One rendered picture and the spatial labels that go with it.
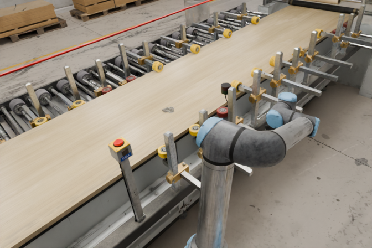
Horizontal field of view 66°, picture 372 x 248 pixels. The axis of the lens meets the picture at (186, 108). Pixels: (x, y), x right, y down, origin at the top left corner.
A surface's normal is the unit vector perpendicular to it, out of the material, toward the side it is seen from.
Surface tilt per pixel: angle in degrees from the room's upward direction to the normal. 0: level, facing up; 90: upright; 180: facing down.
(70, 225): 90
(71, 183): 0
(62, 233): 90
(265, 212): 0
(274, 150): 59
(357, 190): 0
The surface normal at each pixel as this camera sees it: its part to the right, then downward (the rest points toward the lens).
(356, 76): -0.72, 0.44
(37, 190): -0.08, -0.82
